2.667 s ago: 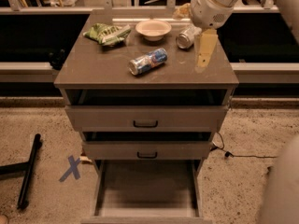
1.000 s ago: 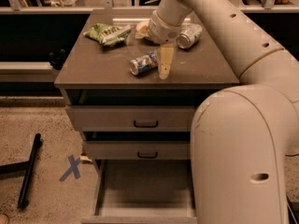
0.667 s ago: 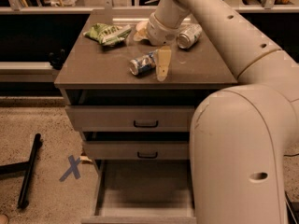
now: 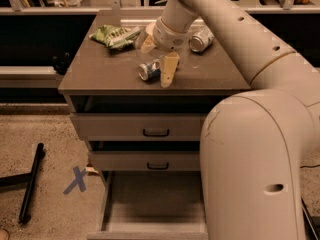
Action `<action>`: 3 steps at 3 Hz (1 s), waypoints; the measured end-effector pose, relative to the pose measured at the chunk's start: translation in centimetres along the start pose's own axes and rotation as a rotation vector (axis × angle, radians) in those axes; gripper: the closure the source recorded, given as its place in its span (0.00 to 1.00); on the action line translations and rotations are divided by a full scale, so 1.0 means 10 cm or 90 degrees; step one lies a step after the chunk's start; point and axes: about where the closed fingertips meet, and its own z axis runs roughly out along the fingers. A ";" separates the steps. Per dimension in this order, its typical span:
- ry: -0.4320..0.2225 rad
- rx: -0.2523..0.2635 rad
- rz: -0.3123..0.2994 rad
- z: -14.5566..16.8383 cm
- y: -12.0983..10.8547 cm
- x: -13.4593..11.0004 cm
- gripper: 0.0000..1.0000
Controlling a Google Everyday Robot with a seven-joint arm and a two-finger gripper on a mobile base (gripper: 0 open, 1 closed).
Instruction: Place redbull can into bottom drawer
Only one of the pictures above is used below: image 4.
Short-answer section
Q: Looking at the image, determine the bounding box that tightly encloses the black stand leg left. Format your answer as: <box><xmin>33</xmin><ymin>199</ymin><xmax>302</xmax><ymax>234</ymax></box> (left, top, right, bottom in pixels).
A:
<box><xmin>0</xmin><ymin>143</ymin><xmax>46</xmax><ymax>225</ymax></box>

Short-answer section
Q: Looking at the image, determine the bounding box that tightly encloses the drawer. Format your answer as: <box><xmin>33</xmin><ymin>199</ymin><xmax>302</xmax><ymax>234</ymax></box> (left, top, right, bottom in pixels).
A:
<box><xmin>69</xmin><ymin>95</ymin><xmax>221</xmax><ymax>142</ymax></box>
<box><xmin>88</xmin><ymin>141</ymin><xmax>200</xmax><ymax>171</ymax></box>
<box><xmin>87</xmin><ymin>171</ymin><xmax>208</xmax><ymax>240</ymax></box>

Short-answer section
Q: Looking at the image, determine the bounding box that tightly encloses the green chip bag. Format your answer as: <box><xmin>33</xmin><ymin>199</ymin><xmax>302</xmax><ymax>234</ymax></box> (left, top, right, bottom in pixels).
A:
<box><xmin>89</xmin><ymin>25</ymin><xmax>141</xmax><ymax>50</ymax></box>

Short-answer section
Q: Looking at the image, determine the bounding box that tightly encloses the blue tape cross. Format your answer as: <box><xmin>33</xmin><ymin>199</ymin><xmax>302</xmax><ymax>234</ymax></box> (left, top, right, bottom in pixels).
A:
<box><xmin>63</xmin><ymin>166</ymin><xmax>87</xmax><ymax>195</ymax></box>

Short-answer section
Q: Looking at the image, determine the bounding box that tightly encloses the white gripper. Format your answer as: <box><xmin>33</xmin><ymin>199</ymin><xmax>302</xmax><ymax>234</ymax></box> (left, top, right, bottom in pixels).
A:
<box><xmin>140</xmin><ymin>17</ymin><xmax>190</xmax><ymax>88</ymax></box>

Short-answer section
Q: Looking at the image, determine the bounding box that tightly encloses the grey drawer cabinet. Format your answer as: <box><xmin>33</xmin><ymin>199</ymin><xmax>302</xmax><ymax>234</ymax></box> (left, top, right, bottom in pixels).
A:
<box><xmin>58</xmin><ymin>9</ymin><xmax>252</xmax><ymax>185</ymax></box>

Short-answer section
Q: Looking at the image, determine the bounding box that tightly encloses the black stand leg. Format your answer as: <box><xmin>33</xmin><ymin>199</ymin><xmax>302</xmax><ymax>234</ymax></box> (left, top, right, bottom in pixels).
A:
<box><xmin>302</xmin><ymin>200</ymin><xmax>320</xmax><ymax>240</ymax></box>
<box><xmin>0</xmin><ymin>143</ymin><xmax>46</xmax><ymax>225</ymax></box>

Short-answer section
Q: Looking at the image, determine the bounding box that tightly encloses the silver green soda can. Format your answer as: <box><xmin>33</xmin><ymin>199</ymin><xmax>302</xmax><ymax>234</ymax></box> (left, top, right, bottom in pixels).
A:
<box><xmin>189</xmin><ymin>27</ymin><xmax>214</xmax><ymax>53</ymax></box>

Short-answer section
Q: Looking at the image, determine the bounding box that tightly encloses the middle drawer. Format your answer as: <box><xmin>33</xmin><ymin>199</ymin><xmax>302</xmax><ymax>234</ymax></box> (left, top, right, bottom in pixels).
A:
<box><xmin>88</xmin><ymin>141</ymin><xmax>200</xmax><ymax>171</ymax></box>

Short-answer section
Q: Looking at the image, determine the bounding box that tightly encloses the white paper bowl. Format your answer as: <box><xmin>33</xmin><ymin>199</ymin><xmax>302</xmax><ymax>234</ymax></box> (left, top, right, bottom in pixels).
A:
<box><xmin>145</xmin><ymin>22</ymin><xmax>155</xmax><ymax>36</ymax></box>

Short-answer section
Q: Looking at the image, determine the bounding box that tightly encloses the bottom drawer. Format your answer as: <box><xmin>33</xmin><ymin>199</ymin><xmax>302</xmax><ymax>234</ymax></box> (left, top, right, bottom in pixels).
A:
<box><xmin>87</xmin><ymin>171</ymin><xmax>208</xmax><ymax>240</ymax></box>

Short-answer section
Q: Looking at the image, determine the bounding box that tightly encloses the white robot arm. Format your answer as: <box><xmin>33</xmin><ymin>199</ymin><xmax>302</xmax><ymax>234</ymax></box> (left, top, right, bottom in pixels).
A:
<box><xmin>153</xmin><ymin>0</ymin><xmax>320</xmax><ymax>240</ymax></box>

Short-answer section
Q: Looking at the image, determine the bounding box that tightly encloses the blue silver redbull can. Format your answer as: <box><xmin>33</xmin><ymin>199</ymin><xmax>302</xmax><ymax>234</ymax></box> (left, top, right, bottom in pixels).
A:
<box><xmin>138</xmin><ymin>59</ymin><xmax>161</xmax><ymax>81</ymax></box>

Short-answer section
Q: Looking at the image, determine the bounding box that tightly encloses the black clamp on ledge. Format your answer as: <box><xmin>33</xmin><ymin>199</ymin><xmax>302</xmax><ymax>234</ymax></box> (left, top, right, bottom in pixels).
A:
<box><xmin>52</xmin><ymin>53</ymin><xmax>70</xmax><ymax>75</ymax></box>

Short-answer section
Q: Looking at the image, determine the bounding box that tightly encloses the top drawer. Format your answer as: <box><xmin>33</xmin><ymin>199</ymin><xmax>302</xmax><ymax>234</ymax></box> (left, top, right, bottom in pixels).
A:
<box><xmin>69</xmin><ymin>95</ymin><xmax>221</xmax><ymax>142</ymax></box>

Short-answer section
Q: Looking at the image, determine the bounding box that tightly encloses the black stand leg right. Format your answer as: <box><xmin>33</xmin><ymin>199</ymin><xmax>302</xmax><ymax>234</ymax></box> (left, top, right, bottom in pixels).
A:
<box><xmin>302</xmin><ymin>200</ymin><xmax>320</xmax><ymax>240</ymax></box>

